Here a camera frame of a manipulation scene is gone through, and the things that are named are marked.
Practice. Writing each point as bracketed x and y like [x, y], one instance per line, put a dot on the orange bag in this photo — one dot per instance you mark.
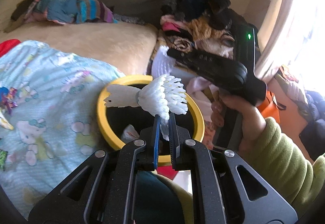
[269, 109]

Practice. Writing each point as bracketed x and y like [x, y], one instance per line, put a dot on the pale pink cloth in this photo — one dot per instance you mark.
[200, 91]

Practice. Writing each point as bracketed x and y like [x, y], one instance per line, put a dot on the pile of clothes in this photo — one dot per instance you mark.
[198, 3]

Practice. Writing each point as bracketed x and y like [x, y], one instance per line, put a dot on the white knitted cloth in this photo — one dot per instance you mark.
[162, 61]

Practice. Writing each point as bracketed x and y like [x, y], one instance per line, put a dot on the person's right forearm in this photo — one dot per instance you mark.
[284, 152]

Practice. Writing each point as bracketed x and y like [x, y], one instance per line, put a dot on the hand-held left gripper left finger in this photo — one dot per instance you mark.
[157, 142]

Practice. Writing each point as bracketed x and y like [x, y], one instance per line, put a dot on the colourful foil wrapper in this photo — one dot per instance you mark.
[7, 99]

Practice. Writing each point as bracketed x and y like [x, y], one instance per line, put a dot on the orange floral cloth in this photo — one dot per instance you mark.
[215, 127]

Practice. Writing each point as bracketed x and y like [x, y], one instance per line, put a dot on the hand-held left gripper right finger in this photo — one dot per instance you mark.
[173, 142]

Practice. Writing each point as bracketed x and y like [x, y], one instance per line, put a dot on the striped colourful cloth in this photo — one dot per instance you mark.
[91, 8]

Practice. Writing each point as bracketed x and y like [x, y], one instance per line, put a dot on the blue cartoon cat blanket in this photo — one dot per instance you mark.
[50, 86]

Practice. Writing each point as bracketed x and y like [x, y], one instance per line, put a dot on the red blanket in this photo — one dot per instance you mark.
[9, 47]

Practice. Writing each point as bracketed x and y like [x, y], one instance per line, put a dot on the dark blue jacket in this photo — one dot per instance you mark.
[314, 114]

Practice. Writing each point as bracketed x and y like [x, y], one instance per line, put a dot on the person's leg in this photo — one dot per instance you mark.
[157, 198]

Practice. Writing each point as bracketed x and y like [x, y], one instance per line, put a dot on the grey patterned cloth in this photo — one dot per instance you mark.
[129, 20]

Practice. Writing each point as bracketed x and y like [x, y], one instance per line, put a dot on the yellow round trash bin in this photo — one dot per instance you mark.
[102, 117]

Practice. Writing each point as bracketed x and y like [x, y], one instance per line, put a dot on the white foam fruit net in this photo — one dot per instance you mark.
[157, 97]

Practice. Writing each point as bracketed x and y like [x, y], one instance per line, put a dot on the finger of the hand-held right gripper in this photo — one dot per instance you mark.
[203, 60]

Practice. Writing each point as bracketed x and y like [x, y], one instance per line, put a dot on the dark brown cloth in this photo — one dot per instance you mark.
[19, 11]

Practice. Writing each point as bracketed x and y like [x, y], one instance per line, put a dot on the white window curtain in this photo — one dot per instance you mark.
[292, 23]

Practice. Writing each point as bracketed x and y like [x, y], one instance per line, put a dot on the person's right hand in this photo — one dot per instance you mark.
[248, 122]

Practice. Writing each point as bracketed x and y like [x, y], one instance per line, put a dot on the yellow white snack bag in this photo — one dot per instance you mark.
[5, 122]

